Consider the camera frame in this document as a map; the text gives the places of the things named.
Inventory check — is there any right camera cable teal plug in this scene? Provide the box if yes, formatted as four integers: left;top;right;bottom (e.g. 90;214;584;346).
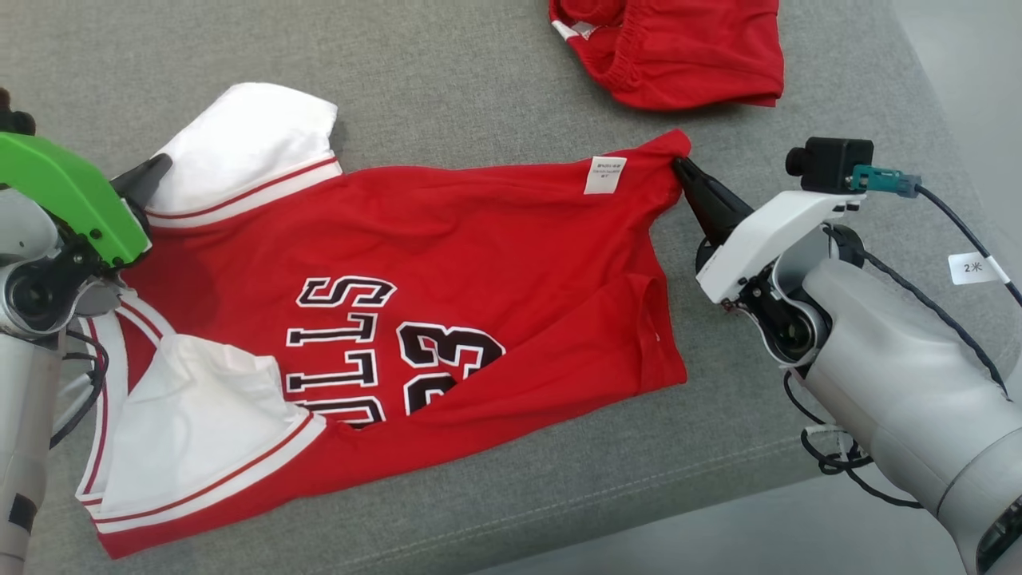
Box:
849;164;1022;308

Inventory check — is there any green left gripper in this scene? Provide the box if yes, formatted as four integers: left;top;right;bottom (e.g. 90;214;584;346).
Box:
0;132;173;269

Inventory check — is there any grey fabric sofa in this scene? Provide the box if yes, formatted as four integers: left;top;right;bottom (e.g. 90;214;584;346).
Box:
0;0;1022;575

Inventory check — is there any red shorts white stripe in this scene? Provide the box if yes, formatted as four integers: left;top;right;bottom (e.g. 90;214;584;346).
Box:
548;0;786;112

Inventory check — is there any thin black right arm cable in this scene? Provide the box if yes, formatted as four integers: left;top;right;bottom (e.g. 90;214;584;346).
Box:
782;226;1008;509

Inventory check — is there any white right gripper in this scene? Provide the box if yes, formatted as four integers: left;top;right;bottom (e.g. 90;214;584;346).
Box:
672;157;869;307

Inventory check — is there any white cable label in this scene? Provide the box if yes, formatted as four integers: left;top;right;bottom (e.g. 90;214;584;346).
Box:
949;252;1011;287

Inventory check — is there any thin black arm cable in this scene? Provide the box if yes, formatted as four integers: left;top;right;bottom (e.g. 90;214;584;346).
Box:
50;327;110;450
782;226;1008;509

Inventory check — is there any red Bulls basketball jersey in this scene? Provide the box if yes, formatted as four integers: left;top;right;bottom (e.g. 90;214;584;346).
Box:
76;82;692;560

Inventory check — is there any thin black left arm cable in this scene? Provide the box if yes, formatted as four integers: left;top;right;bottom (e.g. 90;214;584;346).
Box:
50;327;110;450

